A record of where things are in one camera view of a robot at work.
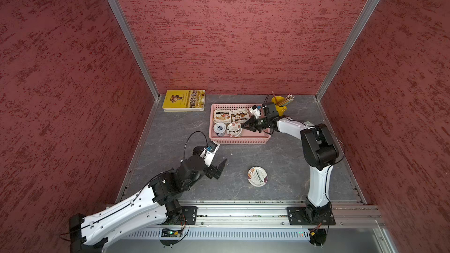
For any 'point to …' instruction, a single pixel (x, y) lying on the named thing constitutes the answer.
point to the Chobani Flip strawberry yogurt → (222, 116)
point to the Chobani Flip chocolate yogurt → (240, 115)
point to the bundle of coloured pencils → (287, 100)
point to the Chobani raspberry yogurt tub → (234, 129)
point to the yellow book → (184, 101)
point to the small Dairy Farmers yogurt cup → (220, 129)
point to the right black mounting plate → (298, 216)
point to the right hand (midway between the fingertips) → (242, 128)
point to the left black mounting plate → (190, 213)
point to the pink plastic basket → (248, 136)
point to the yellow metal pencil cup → (280, 109)
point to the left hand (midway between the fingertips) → (215, 156)
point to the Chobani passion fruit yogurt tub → (257, 176)
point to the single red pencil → (274, 96)
